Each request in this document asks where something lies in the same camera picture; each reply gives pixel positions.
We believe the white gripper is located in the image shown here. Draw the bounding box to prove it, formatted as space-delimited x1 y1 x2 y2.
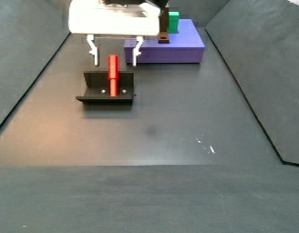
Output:
68 0 160 66

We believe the red cylindrical peg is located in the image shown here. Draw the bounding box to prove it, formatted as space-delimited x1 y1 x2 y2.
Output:
108 55 119 97

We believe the purple base board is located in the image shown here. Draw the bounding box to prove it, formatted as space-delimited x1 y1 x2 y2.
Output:
136 19 206 64

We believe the brown L-shaped block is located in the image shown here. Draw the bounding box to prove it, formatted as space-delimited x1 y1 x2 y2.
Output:
158 5 170 44

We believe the black peg holder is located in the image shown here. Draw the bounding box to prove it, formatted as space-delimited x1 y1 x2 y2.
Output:
76 71 135 104

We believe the right green block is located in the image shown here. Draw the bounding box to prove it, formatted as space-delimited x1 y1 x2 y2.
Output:
168 11 180 34

